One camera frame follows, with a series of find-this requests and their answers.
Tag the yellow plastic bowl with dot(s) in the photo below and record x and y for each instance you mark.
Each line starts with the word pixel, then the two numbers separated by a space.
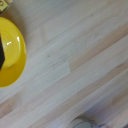
pixel 15 50

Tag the red yellow snack box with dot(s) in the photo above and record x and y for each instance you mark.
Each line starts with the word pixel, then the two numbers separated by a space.
pixel 4 4

